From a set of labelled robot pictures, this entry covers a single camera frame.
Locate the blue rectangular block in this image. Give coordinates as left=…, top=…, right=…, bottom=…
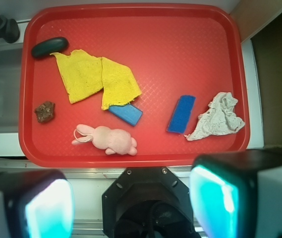
left=167, top=95, right=196, bottom=134

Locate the black smooth oval stone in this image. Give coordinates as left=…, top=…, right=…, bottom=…
left=31, top=37, right=69, bottom=58

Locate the blue block under cloth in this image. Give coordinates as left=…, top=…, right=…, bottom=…
left=108, top=104, right=143, bottom=126

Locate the yellow knitted cloth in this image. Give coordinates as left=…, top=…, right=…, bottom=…
left=50, top=49, right=142, bottom=111

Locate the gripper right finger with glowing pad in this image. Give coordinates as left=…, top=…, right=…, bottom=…
left=189, top=149, right=282, bottom=238

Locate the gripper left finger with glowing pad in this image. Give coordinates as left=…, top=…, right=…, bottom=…
left=0, top=170, right=74, bottom=238

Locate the black octagonal mount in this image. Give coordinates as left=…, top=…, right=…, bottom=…
left=102, top=167, right=200, bottom=238

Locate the crumpled grey-white cloth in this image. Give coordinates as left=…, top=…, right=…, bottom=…
left=185, top=92, right=245, bottom=141

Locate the red plastic tray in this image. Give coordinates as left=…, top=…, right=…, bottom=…
left=18, top=3, right=250, bottom=168

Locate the brown rough rock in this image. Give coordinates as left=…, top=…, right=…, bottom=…
left=34, top=101, right=55, bottom=123

